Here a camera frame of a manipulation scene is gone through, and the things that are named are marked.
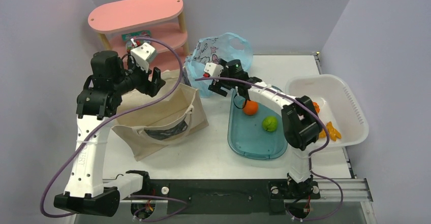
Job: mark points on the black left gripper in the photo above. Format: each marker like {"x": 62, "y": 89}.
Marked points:
{"x": 148, "y": 87}

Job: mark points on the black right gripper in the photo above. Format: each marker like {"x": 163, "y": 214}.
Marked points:
{"x": 217, "y": 86}

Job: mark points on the light blue plastic grocery bag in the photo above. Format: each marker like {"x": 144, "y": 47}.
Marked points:
{"x": 228, "y": 46}

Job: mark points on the orange mandarin fruit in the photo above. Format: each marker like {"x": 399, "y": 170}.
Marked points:
{"x": 250, "y": 107}

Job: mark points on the beige canvas tote bag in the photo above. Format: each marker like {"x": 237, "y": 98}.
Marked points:
{"x": 167, "y": 122}

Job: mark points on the green candy packet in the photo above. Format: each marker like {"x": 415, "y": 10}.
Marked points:
{"x": 133, "y": 40}

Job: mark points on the green round fruit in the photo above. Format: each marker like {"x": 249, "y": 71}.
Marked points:
{"x": 270, "y": 123}

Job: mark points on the small orange pumpkin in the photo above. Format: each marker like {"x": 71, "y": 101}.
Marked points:
{"x": 316, "y": 107}

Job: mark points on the yellow-orange bumpy food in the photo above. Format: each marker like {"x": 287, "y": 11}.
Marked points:
{"x": 334, "y": 134}

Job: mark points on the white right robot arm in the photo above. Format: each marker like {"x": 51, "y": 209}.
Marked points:
{"x": 300, "y": 121}

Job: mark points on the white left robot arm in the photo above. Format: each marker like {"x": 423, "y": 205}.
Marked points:
{"x": 85, "y": 192}

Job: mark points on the pink three-tier shelf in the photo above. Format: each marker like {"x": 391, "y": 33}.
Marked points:
{"x": 164, "y": 19}

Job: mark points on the teal transparent plastic tub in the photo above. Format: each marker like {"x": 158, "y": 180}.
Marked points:
{"x": 248, "y": 138}

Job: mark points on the white plastic basket tub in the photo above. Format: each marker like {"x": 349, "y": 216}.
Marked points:
{"x": 337, "y": 104}

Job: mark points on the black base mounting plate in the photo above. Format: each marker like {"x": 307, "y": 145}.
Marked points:
{"x": 238, "y": 196}

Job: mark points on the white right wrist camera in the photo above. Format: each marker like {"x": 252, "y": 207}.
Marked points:
{"x": 212, "y": 70}

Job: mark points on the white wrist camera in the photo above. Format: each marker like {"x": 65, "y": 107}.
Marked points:
{"x": 212, "y": 70}
{"x": 143, "y": 55}

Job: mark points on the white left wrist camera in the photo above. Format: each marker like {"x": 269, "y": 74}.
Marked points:
{"x": 143, "y": 55}

